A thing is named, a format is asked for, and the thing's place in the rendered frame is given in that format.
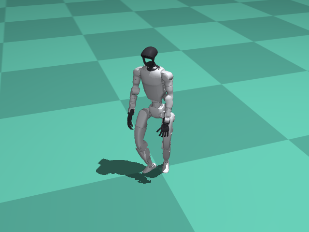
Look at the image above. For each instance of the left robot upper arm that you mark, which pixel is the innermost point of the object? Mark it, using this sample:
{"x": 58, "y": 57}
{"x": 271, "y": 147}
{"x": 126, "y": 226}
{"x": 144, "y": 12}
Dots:
{"x": 167, "y": 77}

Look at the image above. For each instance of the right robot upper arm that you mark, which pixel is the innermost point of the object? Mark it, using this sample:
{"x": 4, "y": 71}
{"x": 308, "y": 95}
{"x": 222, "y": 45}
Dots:
{"x": 136, "y": 80}

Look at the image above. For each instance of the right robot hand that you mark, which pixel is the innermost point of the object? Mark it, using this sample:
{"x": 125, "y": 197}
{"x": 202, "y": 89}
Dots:
{"x": 129, "y": 118}

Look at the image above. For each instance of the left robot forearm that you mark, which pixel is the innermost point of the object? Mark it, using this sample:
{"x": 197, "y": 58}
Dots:
{"x": 168, "y": 107}

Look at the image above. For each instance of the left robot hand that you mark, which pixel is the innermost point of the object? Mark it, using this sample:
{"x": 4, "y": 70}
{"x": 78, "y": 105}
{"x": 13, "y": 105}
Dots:
{"x": 164, "y": 128}

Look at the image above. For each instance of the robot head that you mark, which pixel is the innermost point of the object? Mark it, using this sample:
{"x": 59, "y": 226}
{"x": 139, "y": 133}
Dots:
{"x": 150, "y": 53}

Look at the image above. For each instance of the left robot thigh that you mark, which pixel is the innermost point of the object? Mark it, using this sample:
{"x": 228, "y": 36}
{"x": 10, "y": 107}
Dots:
{"x": 166, "y": 140}

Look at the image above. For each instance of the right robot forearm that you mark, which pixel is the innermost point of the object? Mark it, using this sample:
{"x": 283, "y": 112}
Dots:
{"x": 132, "y": 102}

